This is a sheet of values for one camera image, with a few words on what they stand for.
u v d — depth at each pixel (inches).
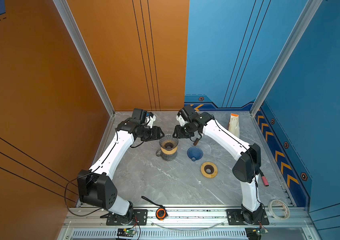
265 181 33.1
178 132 29.1
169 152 33.7
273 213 29.1
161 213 28.5
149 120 27.2
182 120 27.5
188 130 27.5
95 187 16.3
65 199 17.8
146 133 26.7
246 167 19.2
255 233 27.7
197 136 27.4
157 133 28.0
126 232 27.9
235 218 28.5
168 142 35.1
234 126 39.2
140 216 29.3
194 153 35.9
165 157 35.4
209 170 35.1
